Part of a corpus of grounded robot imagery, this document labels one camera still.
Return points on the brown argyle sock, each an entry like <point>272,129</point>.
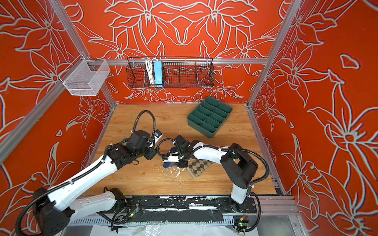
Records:
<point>197,167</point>

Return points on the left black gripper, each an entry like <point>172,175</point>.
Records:
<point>152,154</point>

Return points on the black wire wall basket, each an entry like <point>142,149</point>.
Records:
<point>178,72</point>

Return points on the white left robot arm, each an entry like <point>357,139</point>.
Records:
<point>56,207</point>

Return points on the clear plastic wall bin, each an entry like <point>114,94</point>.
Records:
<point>84,77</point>

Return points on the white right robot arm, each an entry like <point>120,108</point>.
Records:
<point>236,162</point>

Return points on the green divided organizer tray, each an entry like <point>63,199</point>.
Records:
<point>209,116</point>

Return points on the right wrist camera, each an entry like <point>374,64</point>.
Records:
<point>171,157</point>

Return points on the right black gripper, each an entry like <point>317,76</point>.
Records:
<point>181,164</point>

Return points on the blue box in basket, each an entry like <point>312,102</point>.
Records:
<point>158,73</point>

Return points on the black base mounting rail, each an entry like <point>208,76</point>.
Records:
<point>192,209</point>

